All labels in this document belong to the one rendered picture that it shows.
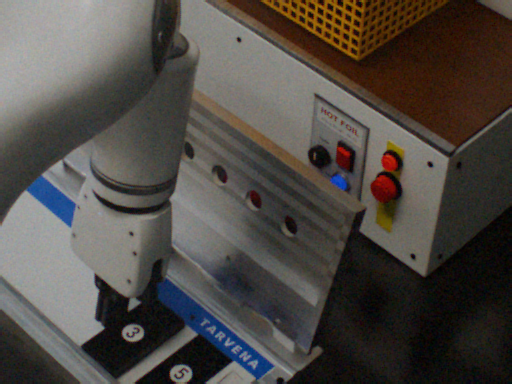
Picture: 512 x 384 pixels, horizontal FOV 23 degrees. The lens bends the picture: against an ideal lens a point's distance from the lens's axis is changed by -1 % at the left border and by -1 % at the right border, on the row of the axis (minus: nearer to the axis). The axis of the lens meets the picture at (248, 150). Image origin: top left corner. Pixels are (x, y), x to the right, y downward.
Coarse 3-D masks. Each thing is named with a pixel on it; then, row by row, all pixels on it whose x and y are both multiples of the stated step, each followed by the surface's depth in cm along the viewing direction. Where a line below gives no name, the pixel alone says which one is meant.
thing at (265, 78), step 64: (192, 0) 144; (256, 0) 142; (256, 64) 141; (320, 64) 134; (384, 64) 134; (448, 64) 135; (256, 128) 147; (384, 128) 130; (448, 128) 127; (448, 192) 129; (448, 256) 139
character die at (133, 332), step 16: (144, 304) 130; (160, 304) 130; (128, 320) 130; (144, 320) 129; (160, 320) 129; (176, 320) 130; (96, 336) 127; (112, 336) 127; (128, 336) 127; (144, 336) 127; (160, 336) 127; (96, 352) 125; (112, 352) 126; (128, 352) 127; (144, 352) 126; (112, 368) 124; (128, 368) 125
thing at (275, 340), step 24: (72, 168) 146; (72, 192) 143; (192, 264) 135; (0, 288) 132; (192, 288) 133; (216, 288) 134; (0, 312) 131; (24, 312) 130; (216, 312) 131; (240, 312) 131; (24, 336) 129; (48, 336) 128; (264, 336) 129; (288, 336) 127; (48, 360) 128; (72, 360) 126; (288, 360) 127; (312, 360) 127
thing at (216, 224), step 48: (192, 144) 131; (240, 144) 126; (192, 192) 133; (240, 192) 128; (288, 192) 123; (336, 192) 118; (192, 240) 133; (240, 240) 129; (288, 240) 125; (336, 240) 120; (240, 288) 130; (288, 288) 125; (336, 288) 122
